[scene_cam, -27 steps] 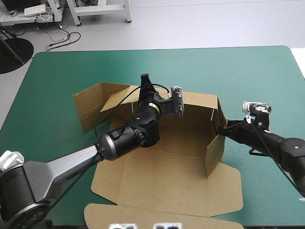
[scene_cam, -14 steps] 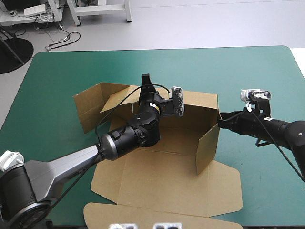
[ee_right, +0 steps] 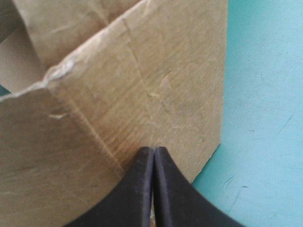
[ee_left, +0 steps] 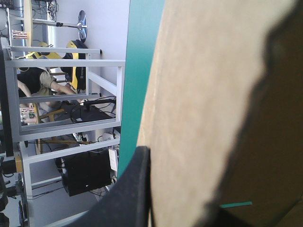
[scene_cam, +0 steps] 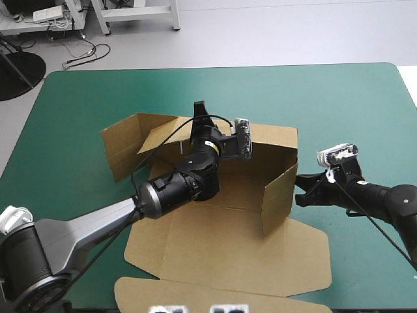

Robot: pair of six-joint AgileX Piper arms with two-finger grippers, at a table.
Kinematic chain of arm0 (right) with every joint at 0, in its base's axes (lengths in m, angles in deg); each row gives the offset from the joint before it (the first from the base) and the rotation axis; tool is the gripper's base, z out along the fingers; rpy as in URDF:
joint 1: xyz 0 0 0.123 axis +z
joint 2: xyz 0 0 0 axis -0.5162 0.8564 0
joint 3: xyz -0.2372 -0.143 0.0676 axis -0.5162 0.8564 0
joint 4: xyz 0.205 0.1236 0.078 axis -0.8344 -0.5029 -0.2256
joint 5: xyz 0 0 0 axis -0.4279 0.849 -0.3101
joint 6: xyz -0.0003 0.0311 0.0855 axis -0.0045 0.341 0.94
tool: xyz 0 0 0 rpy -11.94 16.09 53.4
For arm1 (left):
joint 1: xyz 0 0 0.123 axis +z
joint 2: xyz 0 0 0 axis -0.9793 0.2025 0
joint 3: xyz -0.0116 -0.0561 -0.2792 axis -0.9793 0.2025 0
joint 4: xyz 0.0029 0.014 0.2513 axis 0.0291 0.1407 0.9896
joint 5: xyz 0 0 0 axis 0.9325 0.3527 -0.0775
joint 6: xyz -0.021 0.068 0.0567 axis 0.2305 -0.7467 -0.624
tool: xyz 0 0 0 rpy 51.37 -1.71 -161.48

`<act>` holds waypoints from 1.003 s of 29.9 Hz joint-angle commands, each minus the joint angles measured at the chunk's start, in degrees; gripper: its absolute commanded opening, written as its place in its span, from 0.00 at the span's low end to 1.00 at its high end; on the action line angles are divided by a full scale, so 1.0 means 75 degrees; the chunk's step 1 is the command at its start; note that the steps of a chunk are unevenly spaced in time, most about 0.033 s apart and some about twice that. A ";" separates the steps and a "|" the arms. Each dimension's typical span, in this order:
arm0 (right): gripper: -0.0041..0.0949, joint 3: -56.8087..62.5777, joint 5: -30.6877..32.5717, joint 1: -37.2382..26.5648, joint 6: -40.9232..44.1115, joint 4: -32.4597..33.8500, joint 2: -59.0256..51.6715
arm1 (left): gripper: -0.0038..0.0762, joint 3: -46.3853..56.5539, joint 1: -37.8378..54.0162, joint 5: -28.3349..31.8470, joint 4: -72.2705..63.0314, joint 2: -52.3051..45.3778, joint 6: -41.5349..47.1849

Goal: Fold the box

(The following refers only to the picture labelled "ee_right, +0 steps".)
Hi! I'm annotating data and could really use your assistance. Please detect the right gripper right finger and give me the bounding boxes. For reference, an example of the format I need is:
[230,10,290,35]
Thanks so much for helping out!
[153,146,249,227]

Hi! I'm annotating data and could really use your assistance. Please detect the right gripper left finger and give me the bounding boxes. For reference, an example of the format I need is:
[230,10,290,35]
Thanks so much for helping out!
[63,146,155,227]

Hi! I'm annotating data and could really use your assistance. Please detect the brown cardboard box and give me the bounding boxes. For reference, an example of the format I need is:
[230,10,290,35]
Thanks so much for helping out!
[0,0,228,227]

